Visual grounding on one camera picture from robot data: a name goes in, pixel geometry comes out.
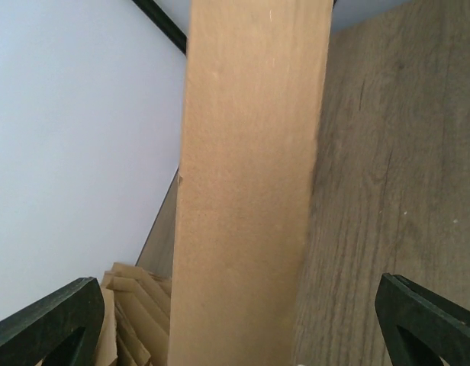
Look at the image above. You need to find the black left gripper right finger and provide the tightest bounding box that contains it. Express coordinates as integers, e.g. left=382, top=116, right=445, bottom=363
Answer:
left=375, top=273, right=470, bottom=365

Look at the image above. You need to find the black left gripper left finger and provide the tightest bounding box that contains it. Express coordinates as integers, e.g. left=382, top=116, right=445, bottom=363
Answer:
left=0, top=277, right=105, bottom=365

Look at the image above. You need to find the stack of flat cardboard boxes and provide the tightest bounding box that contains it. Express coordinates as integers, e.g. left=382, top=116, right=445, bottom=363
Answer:
left=94, top=262, right=172, bottom=365

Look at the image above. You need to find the black right frame post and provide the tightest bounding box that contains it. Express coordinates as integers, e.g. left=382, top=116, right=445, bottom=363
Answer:
left=133, top=0, right=188, bottom=55

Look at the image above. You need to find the brown cardboard box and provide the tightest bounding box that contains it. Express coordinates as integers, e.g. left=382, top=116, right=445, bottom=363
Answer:
left=168, top=1, right=333, bottom=365

